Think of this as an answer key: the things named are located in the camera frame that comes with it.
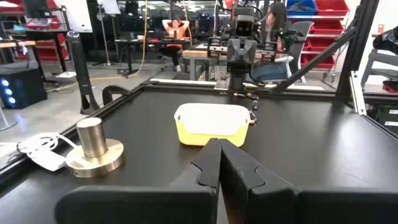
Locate yellow plastic bin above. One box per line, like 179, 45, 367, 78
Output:
173, 102, 251, 147

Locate wooden workbench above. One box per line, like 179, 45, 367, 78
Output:
0, 40, 37, 50

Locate red storage bin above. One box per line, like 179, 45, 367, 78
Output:
315, 0, 351, 17
300, 54, 336, 70
303, 37, 343, 52
310, 20, 345, 35

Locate black labelled boxes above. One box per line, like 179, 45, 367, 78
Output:
366, 104, 398, 134

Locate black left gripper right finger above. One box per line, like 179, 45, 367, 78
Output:
219, 138, 398, 224

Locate silver aluminium frame rail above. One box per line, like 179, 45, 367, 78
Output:
349, 70, 368, 116

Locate black bag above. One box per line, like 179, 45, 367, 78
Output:
372, 26, 398, 56

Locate grey metal stand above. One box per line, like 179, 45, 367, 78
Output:
360, 49, 398, 91

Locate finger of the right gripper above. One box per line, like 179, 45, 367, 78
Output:
241, 39, 257, 65
226, 39, 243, 65

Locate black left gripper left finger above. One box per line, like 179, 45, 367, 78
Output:
54, 138, 223, 224

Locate yellow hanging cable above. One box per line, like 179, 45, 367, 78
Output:
90, 0, 149, 82

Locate black office desk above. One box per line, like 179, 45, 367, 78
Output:
114, 36, 193, 78

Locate black table clamp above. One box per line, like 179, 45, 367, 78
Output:
101, 84, 131, 106

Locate black speaker with blue lights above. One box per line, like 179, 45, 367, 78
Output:
0, 67, 49, 110

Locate grey office chair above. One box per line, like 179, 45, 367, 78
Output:
287, 21, 315, 85

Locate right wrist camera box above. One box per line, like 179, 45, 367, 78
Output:
233, 14, 256, 40

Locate blue storage bin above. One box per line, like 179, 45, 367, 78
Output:
285, 0, 318, 16

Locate studio light stand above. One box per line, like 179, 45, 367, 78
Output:
98, 0, 122, 68

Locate person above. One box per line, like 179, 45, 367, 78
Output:
251, 2, 289, 82
159, 17, 191, 73

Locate white board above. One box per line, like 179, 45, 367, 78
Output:
54, 0, 94, 34

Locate steel cylinder on brass base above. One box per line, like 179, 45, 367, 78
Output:
65, 117, 125, 179

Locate red storage rack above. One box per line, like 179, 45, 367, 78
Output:
0, 0, 70, 63

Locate black upright frame post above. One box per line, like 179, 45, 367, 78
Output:
336, 0, 381, 98

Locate wooden work table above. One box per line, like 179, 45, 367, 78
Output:
182, 49, 295, 82

